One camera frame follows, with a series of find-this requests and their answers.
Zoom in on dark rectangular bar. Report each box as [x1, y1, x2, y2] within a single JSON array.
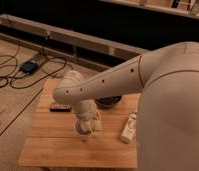
[[50, 103, 71, 112]]

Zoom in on wooden table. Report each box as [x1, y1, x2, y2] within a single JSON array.
[[18, 79, 139, 169]]

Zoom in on black floor cable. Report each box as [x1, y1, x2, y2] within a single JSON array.
[[0, 43, 74, 90]]

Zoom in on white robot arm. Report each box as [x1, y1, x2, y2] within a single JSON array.
[[53, 42, 199, 171]]

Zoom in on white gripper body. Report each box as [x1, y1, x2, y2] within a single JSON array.
[[74, 100, 98, 122]]

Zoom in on white sponge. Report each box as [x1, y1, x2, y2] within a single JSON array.
[[80, 111, 102, 134]]

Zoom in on white lotion bottle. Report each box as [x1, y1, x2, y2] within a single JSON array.
[[121, 113, 137, 143]]

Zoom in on dark round bowl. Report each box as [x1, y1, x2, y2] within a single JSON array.
[[95, 96, 122, 108]]

